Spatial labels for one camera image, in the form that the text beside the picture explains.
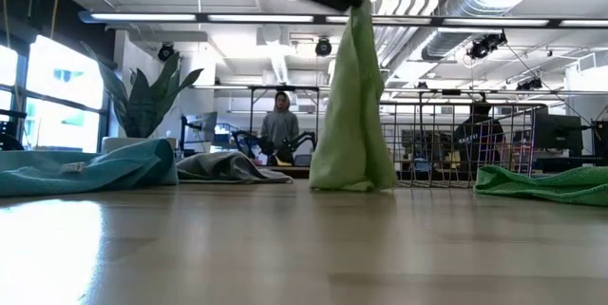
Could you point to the grey microfiber towel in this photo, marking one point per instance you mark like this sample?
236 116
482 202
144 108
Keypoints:
228 167

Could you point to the person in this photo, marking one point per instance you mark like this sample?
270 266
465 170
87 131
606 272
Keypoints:
480 139
280 127

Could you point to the black ceiling camera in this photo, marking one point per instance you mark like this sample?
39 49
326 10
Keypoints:
323 47
166 52

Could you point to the teal microfiber towel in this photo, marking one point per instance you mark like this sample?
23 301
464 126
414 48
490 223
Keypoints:
95 172

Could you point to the large window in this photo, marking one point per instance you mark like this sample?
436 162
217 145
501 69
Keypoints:
62 81

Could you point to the black metal gantry frame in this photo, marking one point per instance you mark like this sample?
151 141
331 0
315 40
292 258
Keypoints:
285 88

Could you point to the bright green microfiber towel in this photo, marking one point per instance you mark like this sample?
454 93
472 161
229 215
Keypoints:
546 184

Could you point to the light green microfiber towel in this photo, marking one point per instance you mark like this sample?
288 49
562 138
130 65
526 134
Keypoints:
351 129

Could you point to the overhead light bar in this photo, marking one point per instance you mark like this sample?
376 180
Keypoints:
261 18

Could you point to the potted snake plant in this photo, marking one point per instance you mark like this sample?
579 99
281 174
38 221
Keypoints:
142 105

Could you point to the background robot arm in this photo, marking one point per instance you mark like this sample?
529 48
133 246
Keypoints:
244 141
304 139

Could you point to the black track light cluster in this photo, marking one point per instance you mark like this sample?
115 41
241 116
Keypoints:
484 46
529 84

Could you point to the black computer monitor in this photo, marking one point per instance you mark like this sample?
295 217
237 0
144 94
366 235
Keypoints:
206 127
558 134
602 143

